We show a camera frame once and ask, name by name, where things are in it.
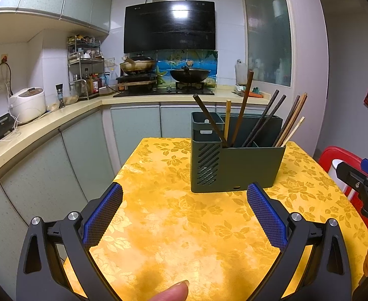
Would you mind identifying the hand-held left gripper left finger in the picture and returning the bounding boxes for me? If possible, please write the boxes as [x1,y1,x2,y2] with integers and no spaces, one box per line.
[16,182,124,301]

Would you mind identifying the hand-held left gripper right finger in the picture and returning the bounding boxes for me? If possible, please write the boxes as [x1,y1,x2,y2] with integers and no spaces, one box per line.
[246,182,352,301]

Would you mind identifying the dark green utensil holder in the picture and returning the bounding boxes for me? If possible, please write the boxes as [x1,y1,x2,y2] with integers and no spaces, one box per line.
[190,112,287,194]

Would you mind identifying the pale wooden chopstick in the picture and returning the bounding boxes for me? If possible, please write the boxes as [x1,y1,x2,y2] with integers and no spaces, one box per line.
[281,117,305,148]

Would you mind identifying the light brown chopstick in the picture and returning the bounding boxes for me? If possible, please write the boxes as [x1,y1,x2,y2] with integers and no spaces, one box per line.
[278,92,308,148]

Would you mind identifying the dark brown chopstick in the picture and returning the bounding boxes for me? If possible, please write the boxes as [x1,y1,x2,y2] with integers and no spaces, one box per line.
[193,94,229,148]
[275,93,305,147]
[241,90,280,147]
[247,95,286,147]

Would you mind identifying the light bamboo chopstick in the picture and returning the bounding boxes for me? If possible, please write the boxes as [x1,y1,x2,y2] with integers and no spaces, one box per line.
[224,100,232,141]

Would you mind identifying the reddish brown chopstick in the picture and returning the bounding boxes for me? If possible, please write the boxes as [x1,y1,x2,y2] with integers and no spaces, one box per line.
[229,70,255,148]

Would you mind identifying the person's left hand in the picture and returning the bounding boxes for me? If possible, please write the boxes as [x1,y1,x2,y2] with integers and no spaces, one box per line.
[145,280,190,301]

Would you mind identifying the red plastic chair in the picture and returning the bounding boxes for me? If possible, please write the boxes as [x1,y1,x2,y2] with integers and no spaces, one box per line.
[319,146,368,236]

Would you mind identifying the yellow floral tablecloth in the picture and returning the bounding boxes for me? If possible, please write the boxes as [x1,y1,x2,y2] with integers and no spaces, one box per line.
[63,137,368,301]

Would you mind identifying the pale green base cabinets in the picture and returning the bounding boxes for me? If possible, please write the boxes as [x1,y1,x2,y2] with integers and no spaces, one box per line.
[0,102,250,301]

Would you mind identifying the beige kitchen countertop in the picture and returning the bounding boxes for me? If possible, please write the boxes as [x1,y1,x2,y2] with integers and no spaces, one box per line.
[0,85,271,185]

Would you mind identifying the white rice cooker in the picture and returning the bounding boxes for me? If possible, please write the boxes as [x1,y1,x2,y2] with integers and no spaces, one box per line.
[9,87,46,123]

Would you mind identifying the black gas stove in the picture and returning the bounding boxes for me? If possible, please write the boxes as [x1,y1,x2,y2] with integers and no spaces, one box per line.
[113,82,216,97]

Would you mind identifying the black griddle pan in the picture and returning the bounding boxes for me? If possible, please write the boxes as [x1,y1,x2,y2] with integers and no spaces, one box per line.
[115,73,158,84]

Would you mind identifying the white plastic jug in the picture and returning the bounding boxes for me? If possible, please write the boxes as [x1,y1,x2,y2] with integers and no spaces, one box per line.
[235,59,248,84]

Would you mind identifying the golden pan with lid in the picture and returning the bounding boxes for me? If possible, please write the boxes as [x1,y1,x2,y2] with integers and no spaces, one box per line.
[119,54,157,72]

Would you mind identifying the metal spice rack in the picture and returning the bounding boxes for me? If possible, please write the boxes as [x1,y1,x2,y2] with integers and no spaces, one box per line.
[67,34,106,99]

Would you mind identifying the black wok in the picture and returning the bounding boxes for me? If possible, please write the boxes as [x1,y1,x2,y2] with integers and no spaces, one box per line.
[170,64,211,83]

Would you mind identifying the blue sea backsplash picture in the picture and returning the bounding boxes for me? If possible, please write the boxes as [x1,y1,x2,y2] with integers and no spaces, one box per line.
[154,50,218,88]

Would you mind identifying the frosted glass door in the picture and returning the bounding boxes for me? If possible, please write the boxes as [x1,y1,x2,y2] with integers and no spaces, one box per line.
[242,0,293,88]

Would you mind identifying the black range hood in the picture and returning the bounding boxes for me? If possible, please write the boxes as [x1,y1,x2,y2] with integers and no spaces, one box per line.
[123,0,216,54]

